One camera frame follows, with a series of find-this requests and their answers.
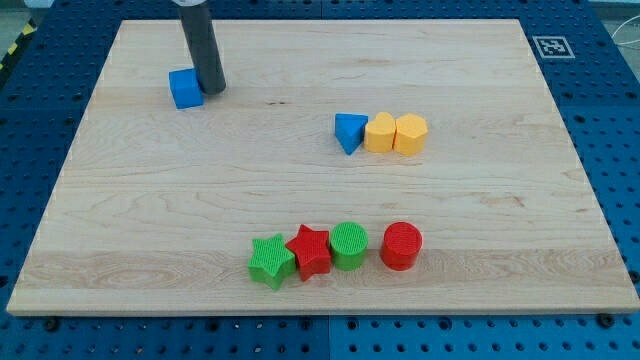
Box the green star block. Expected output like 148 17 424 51
247 233 297 291

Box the green cylinder block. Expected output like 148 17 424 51
329 222 368 271

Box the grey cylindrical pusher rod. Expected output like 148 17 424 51
174 0 226 95

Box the red cylinder block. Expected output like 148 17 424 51
380 222 423 271

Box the yellow heart block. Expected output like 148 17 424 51
364 112 396 153

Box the yellow black hazard tape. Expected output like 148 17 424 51
1 18 37 73

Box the white fiducial marker tag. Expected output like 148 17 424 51
532 35 575 59

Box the yellow hexagon block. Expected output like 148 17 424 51
393 113 428 156

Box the blue triangle block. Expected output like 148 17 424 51
334 113 368 155

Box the blue cube block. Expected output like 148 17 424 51
168 68 204 109

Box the red star block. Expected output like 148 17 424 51
285 224 332 281

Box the wooden board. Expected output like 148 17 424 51
7 19 639 316

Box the white cable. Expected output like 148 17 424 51
610 13 640 51

